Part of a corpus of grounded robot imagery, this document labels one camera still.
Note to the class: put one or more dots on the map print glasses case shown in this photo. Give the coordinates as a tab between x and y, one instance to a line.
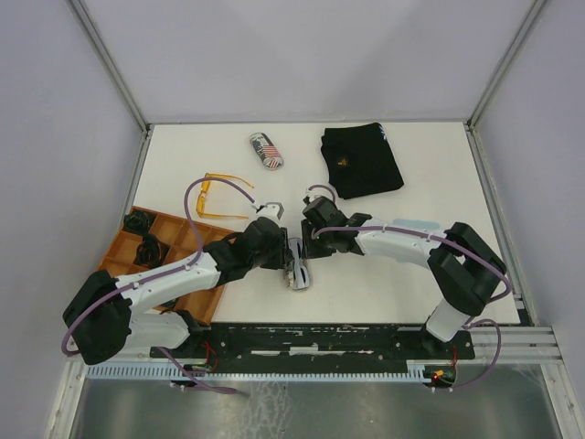
287	267

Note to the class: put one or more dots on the orange compartment tray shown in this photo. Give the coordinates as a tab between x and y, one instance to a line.
178	235

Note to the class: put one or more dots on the black sunglasses in tray corner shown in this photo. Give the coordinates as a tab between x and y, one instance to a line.
138	222

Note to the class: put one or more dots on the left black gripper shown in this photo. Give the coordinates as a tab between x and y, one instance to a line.
281	253

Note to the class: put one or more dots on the black folded cloth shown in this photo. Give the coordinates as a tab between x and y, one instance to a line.
360	161

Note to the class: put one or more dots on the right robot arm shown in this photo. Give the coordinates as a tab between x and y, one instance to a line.
469	274

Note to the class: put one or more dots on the corner aluminium post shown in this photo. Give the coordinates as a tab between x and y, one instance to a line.
506	62
90	29

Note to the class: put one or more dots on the left corner aluminium post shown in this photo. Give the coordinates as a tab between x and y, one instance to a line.
90	29

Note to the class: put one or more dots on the black sunglasses in tray middle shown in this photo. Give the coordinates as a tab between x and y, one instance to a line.
151	252

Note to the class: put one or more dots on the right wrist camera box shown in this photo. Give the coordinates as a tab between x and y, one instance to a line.
310	197

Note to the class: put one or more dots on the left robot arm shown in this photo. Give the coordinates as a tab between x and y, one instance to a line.
109	314

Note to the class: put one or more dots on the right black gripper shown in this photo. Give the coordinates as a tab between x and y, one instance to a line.
310	251

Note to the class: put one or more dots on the aluminium frame rail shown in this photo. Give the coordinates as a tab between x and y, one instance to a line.
485	335

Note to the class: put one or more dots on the orange sunglasses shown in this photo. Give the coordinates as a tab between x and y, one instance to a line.
201	207

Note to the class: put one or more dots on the white frame sunglasses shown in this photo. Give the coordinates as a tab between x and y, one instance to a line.
299	273

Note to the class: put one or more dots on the flag print glasses case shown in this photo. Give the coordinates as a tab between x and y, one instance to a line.
266	151

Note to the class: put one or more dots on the right corner aluminium post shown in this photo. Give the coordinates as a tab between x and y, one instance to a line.
506	62

